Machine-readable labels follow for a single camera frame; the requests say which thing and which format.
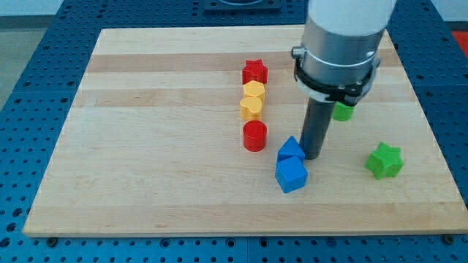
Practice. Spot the blue triangle block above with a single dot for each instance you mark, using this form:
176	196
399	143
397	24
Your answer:
290	148

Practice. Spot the blue cube block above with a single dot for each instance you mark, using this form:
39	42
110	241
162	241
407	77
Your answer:
291	174

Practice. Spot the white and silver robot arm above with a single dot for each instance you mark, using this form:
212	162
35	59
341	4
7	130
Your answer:
337	58

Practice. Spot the red cylinder block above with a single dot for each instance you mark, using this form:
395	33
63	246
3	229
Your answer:
254	135

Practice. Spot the yellow heart block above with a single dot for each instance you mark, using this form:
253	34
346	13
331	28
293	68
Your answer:
251	109

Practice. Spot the yellow hexagon block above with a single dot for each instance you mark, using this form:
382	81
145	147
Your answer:
254	88

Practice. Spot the light wooden board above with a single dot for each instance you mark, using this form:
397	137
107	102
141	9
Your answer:
153	147

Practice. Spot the red star block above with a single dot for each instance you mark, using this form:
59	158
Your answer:
255	70

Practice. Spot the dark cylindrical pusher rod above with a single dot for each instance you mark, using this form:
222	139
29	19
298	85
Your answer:
315	126

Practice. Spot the green cylinder block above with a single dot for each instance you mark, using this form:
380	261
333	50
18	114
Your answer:
342	112

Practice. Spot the green star block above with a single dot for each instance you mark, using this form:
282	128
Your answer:
385	161

